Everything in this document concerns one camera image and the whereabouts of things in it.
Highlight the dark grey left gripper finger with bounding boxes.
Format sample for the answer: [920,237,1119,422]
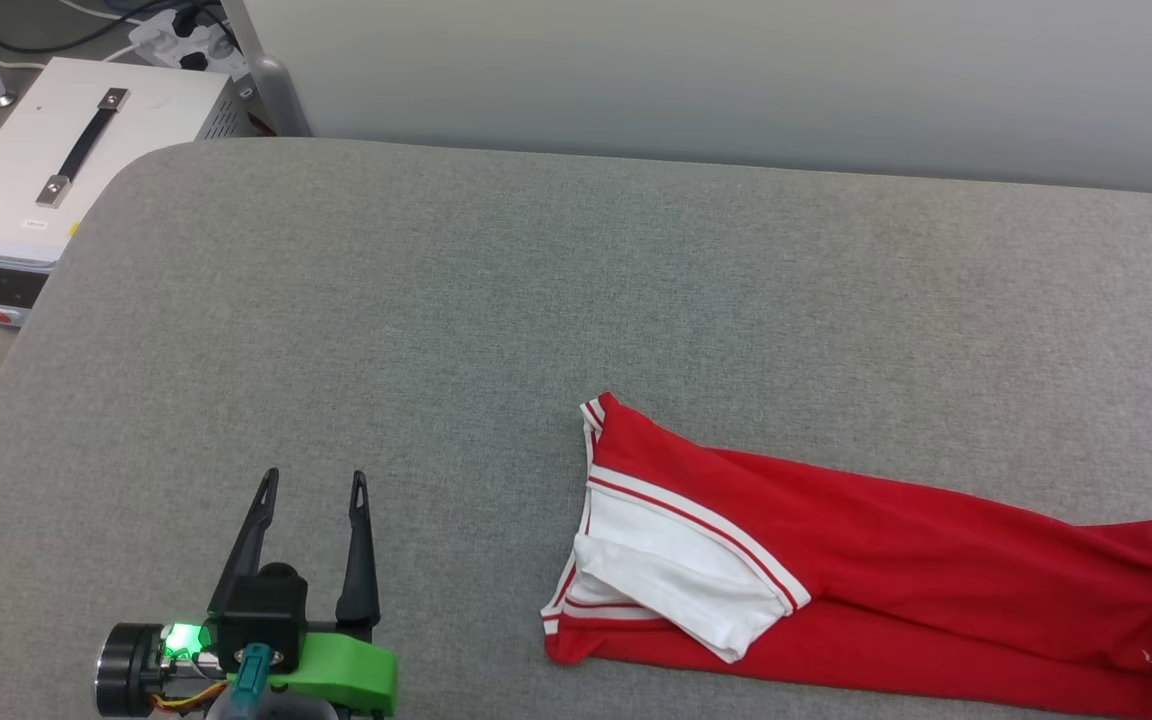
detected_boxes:
[334,469,382,629]
[206,466,281,617]

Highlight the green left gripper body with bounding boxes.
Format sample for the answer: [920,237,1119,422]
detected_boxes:
[266,618,399,720]

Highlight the red t-shirt with white sleeves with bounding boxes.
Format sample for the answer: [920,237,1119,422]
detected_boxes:
[541,392,1152,720]

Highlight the grey fabric sofa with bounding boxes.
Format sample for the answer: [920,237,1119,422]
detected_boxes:
[0,137,1152,720]

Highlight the white metal equipment box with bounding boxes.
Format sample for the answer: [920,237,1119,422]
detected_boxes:
[0,57,257,329]

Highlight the white power strip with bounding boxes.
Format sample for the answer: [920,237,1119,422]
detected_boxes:
[129,5,247,76]

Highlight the teal cable connector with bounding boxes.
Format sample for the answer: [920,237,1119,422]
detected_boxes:
[229,643,274,706]

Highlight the black box carry handle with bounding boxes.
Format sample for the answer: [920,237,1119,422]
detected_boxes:
[35,88,131,209]

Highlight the black cable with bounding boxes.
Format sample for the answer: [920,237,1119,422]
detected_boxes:
[0,0,182,56]

